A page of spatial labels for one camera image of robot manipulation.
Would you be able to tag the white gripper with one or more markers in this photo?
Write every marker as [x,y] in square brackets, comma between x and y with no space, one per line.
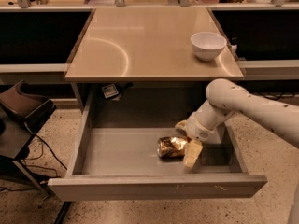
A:
[197,130]

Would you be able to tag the crushed orange soda can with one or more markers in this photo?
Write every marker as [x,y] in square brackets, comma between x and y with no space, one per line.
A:
[171,147]

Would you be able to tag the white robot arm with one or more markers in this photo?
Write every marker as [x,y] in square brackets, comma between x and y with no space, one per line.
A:
[224,99]

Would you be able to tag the open grey top drawer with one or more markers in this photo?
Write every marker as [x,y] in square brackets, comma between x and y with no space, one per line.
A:
[115,156]

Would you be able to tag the grey counter cabinet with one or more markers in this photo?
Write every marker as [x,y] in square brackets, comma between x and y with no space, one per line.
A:
[145,44]

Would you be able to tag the white label tag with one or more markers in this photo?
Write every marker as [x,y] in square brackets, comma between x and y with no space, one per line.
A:
[110,91]

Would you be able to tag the white ceramic bowl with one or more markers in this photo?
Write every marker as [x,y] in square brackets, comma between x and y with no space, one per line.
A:
[207,45]

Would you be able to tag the dark brown side cart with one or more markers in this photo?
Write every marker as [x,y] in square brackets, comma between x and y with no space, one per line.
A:
[22,116]

